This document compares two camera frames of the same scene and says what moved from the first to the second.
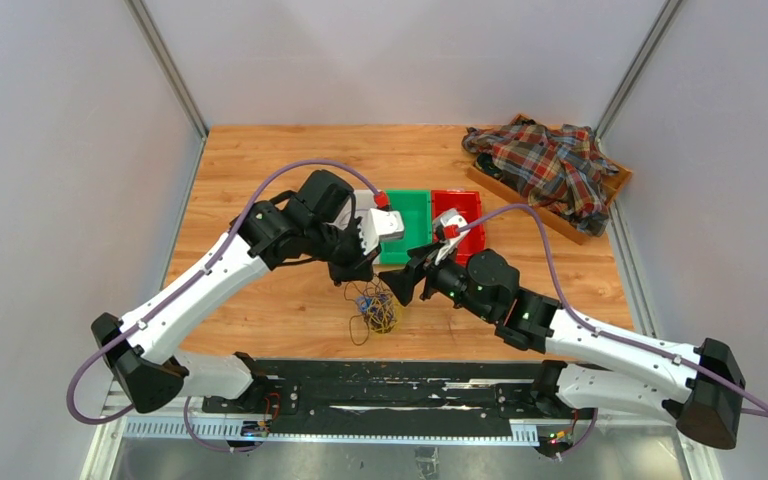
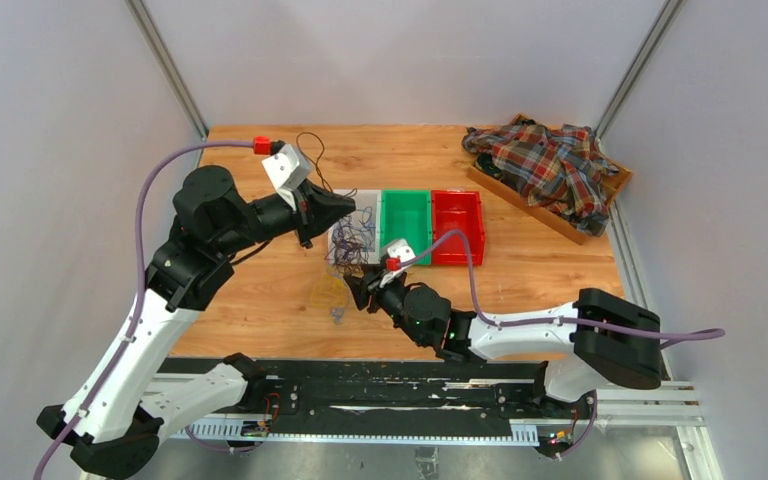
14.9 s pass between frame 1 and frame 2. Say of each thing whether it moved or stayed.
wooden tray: stayed
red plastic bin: stayed
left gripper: moved
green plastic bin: stayed
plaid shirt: stayed
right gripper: moved
